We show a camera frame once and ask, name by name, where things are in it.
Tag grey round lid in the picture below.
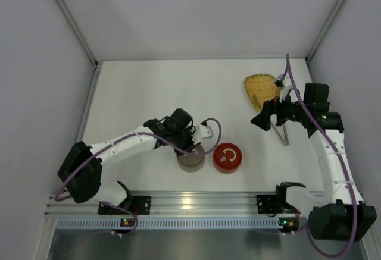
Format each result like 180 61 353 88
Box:
177 145 205 162

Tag metal tongs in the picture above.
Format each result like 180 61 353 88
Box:
252 93 290 147

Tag red round lid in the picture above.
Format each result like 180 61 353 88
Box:
213 143 243 168

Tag red-based metal lunch tin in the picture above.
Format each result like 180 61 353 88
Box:
213 160 242 174

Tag grey tin with orange food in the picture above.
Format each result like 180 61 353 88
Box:
177 159 204 173

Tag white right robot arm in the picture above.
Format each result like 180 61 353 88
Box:
251 81 377 242

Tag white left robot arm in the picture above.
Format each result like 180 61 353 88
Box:
58 108 202 206

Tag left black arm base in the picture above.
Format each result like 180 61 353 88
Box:
98 195 151 215

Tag woven bamboo tray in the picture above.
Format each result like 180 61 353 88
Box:
243 74 280 113

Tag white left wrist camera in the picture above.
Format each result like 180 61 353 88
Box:
193 124 214 143

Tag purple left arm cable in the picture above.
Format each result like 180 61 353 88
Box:
54 117 223 237

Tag aluminium mounting rail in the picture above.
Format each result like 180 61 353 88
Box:
44 190 369 219

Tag slotted grey cable duct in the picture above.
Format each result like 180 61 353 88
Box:
56 217 285 230

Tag right aluminium frame post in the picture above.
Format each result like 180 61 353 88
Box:
305 0 347 65

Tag aluminium frame post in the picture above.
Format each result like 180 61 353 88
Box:
305 0 347 65
38 0 99 66

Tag left aluminium frame post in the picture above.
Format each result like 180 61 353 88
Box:
38 0 99 66

